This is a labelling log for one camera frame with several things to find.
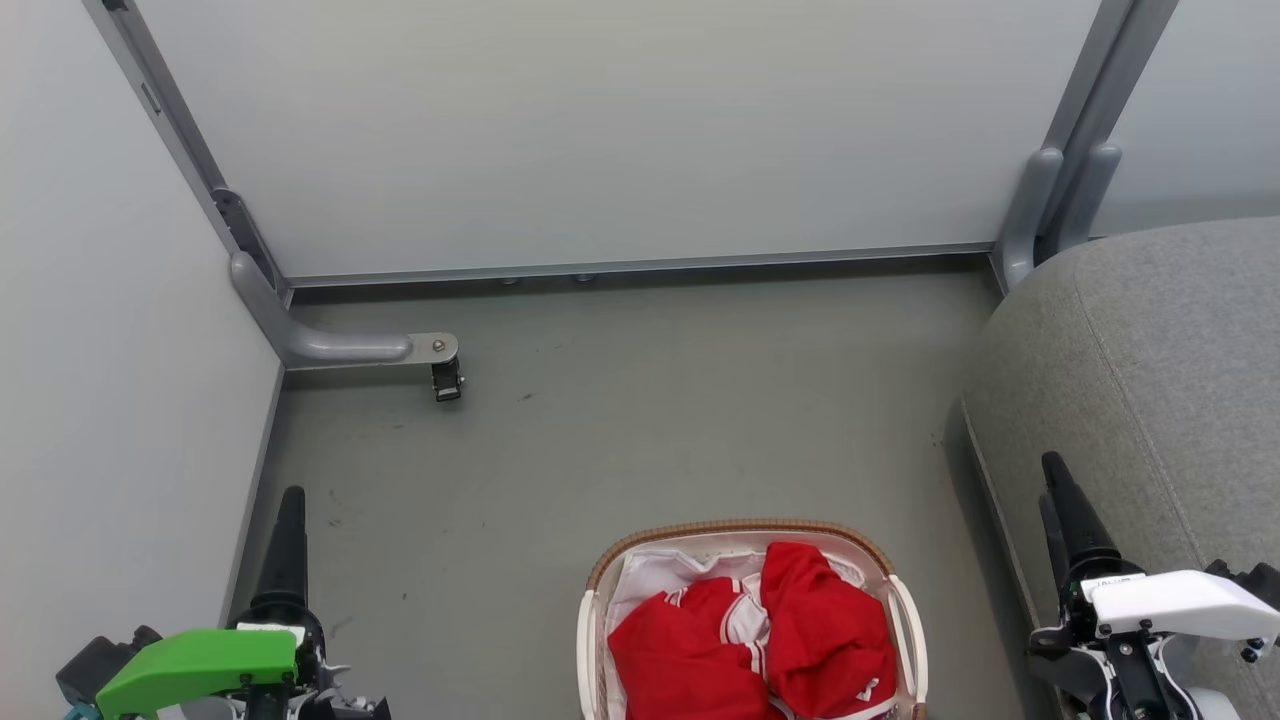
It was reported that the grey double partition post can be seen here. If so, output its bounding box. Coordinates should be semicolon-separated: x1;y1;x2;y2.
1040;0;1181;161

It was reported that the white laundry basket brown rim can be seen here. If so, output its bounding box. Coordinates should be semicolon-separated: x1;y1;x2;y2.
577;518;929;720

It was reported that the dark metal hinge bracket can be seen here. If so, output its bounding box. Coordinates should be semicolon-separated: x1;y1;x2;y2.
212;188;286;296

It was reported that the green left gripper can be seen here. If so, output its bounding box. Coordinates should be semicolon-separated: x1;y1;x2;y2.
95;487;391;720

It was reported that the red and white shirt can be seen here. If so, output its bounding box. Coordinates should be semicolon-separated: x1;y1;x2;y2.
608;541;898;720

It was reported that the white basket liner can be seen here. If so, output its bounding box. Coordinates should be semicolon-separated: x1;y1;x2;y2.
605;545;871;720

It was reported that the short grey partition foot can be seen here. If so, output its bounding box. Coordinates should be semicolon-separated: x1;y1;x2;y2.
1045;143;1123;256
995;147;1064;293

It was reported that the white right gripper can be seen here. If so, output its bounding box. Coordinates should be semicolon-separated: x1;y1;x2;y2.
1028;452;1280;720

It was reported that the long grey partition foot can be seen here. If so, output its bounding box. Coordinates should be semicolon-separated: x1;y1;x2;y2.
230;250;461;369

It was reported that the grey partition bottom rail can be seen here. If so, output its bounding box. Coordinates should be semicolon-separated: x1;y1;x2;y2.
285;243;996;291

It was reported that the grey partition post with hinge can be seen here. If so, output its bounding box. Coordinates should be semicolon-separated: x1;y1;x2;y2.
85;0;291;301

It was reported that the grey fabric sofa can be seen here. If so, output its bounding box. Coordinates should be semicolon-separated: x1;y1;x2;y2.
960;215;1280;720

